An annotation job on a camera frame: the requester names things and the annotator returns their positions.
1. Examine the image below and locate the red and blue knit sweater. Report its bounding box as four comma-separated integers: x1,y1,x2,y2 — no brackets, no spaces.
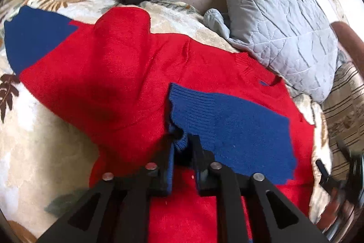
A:
4,6,314,242

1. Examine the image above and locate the striped brown bed sheet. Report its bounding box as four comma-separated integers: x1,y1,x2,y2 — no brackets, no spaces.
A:
322,62,363,179

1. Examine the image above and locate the beige leaf-pattern fleece blanket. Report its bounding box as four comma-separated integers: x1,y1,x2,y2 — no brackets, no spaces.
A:
1,0,332,242

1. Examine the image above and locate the grey quilted pillow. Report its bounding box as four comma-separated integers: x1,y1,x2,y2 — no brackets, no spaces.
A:
204,0,339,103

